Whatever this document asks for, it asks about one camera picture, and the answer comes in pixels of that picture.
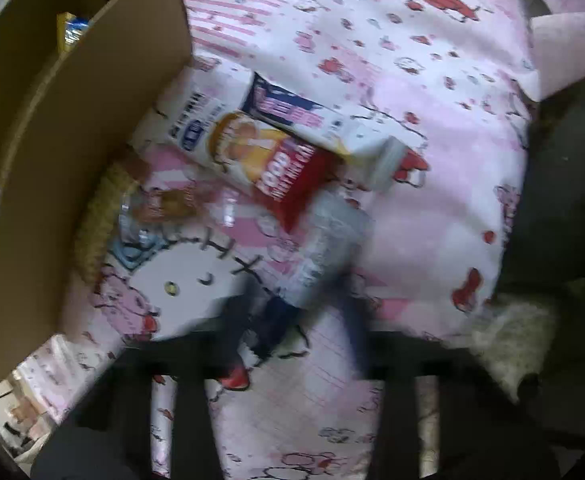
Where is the grey white snack packet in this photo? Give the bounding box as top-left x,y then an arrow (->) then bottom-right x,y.
280,192 -> 376,311

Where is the red white packet yellow picture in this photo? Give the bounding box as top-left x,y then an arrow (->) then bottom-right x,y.
132,87 -> 346,233

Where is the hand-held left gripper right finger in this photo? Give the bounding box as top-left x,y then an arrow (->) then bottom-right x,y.
337,265 -> 563,480

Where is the cardboard box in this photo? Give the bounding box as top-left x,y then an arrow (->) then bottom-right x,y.
0,0 -> 196,383

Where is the beige furry cloth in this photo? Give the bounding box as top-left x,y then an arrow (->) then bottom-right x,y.
467,290 -> 573,401

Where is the pink printed bedsheet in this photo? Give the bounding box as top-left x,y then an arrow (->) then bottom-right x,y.
12,0 -> 543,480

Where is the white packet navy end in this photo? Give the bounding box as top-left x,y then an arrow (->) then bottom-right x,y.
240,72 -> 406,194

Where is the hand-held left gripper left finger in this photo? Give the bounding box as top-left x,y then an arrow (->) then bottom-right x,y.
32,290 -> 298,480

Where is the dark grey cloth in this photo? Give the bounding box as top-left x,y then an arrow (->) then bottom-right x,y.
493,60 -> 585,311

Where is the clear packet brown snack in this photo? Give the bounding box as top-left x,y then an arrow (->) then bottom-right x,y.
117,180 -> 208,247

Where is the blue cartoon snack bag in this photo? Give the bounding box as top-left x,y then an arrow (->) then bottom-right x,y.
55,10 -> 93,56

